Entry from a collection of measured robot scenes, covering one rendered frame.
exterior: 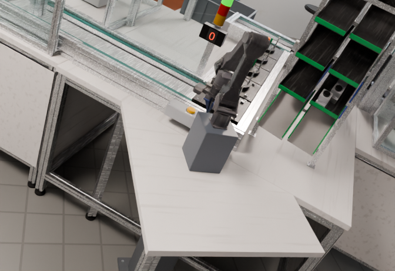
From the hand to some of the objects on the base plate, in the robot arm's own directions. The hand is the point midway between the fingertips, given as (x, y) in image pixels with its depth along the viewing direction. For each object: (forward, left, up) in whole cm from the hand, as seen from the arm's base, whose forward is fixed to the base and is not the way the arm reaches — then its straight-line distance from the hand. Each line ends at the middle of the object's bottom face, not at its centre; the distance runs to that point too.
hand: (210, 106), depth 179 cm
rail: (-17, +20, -17) cm, 31 cm away
